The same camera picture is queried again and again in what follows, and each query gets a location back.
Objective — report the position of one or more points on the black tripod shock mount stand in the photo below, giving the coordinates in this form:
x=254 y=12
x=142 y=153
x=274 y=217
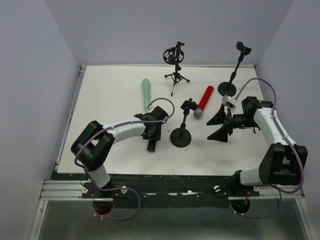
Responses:
x=174 y=56

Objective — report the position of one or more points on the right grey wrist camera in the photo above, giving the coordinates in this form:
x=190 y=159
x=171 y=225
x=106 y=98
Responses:
x=229 y=102

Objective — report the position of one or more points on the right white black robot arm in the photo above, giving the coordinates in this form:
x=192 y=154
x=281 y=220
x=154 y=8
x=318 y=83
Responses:
x=284 y=160

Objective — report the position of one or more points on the tall black round-base stand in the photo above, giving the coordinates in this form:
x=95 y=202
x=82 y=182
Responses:
x=228 y=88

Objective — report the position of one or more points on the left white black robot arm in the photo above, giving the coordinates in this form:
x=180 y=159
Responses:
x=95 y=142

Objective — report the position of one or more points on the short black round-base stand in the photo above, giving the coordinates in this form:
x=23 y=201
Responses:
x=181 y=137

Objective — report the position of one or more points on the mint green microphone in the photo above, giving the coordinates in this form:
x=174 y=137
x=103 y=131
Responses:
x=146 y=94

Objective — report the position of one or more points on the black mounting base plate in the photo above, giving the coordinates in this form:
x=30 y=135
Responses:
x=169 y=191

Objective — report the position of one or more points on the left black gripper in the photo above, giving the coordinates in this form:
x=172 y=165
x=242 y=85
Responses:
x=152 y=144

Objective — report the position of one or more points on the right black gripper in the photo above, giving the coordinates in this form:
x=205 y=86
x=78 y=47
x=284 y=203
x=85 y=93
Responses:
x=229 y=122

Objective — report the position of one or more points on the black microphone silver grille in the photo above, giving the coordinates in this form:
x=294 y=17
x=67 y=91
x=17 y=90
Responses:
x=151 y=146

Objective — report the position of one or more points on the red microphone grey grille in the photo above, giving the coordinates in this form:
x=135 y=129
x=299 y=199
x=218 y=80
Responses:
x=198 y=113

